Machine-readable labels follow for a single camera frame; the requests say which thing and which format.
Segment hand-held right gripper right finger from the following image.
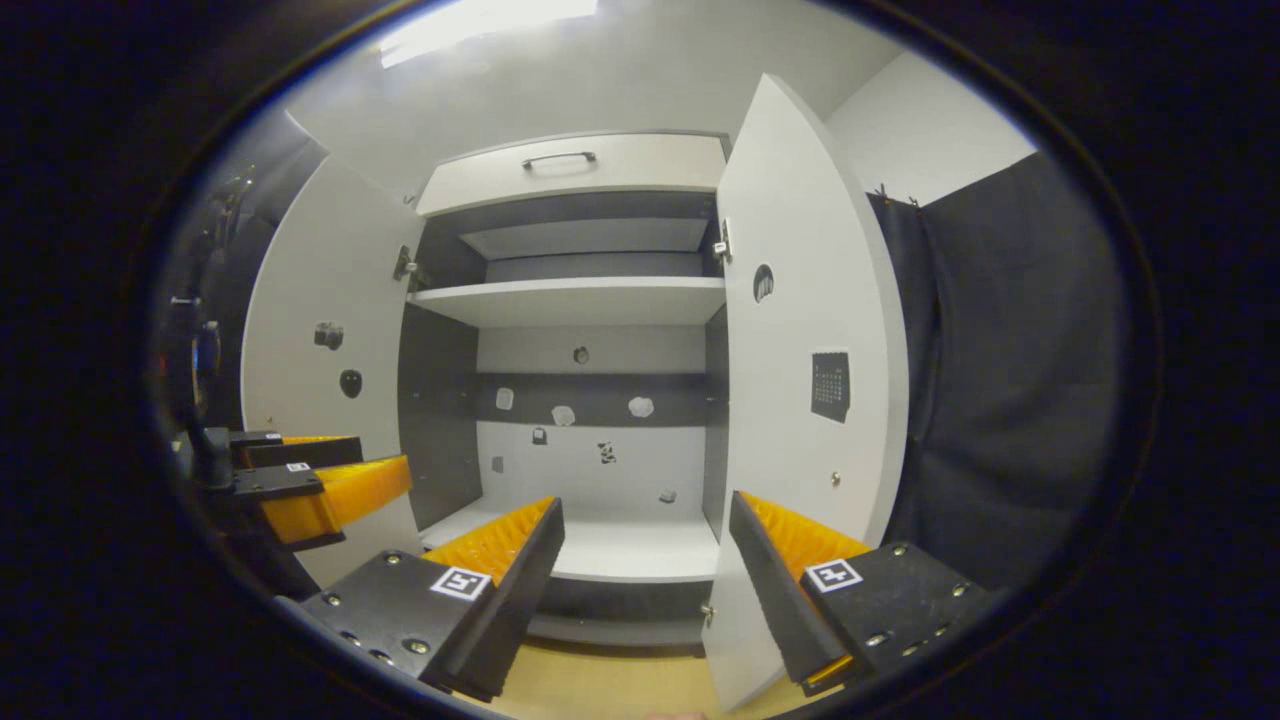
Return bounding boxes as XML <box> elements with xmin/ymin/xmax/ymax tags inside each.
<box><xmin>728</xmin><ymin>490</ymin><xmax>991</xmax><ymax>698</ymax></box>

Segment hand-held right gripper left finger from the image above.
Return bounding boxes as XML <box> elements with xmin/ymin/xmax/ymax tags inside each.
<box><xmin>300</xmin><ymin>497</ymin><xmax>566</xmax><ymax>703</ymax></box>

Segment shoe cabinet door headphones sticker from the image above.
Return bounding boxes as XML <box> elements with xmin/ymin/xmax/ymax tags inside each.
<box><xmin>700</xmin><ymin>73</ymin><xmax>909</xmax><ymax>713</ymax></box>

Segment shoe cabinet door camera sticker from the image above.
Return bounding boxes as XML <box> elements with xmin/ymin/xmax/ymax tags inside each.
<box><xmin>243</xmin><ymin>155</ymin><xmax>423</xmax><ymax>591</ymax></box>

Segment white cabinet shelf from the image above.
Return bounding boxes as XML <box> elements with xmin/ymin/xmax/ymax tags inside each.
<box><xmin>460</xmin><ymin>218</ymin><xmax>711</xmax><ymax>262</ymax></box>
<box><xmin>408</xmin><ymin>277</ymin><xmax>726</xmax><ymax>328</ymax></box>

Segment black backdrop cloth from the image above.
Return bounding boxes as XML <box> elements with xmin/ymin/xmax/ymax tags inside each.
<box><xmin>165</xmin><ymin>110</ymin><xmax>1126</xmax><ymax>591</ymax></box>

